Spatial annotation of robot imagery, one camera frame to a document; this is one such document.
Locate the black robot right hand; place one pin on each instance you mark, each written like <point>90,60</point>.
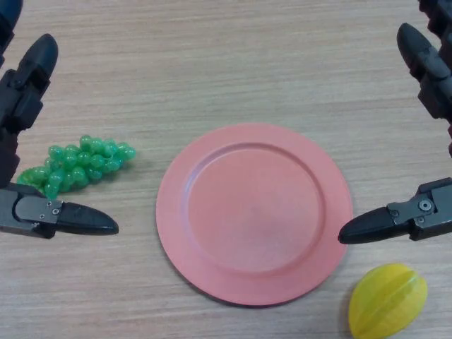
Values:
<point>429,70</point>

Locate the pink round plate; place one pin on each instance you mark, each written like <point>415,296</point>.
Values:
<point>254,212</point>

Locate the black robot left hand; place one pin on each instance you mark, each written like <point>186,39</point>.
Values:
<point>31,81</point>

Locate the yellow starfruit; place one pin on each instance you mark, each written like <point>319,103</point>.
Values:
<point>388,300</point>

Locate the green grapes bunch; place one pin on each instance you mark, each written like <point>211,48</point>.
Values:
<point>84,159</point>

